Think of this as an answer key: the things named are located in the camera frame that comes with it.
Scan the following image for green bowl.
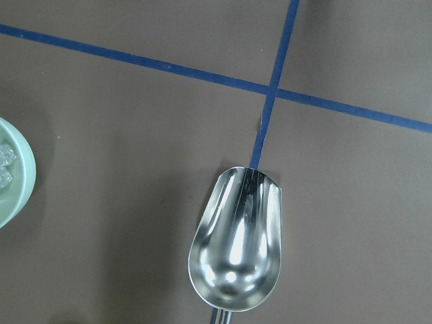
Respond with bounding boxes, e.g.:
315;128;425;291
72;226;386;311
1;118;36;227

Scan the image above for steel ice scoop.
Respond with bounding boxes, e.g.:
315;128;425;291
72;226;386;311
188;167;282;323

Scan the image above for ice cubes in green bowl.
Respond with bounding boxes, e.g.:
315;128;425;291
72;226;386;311
1;141;17;190

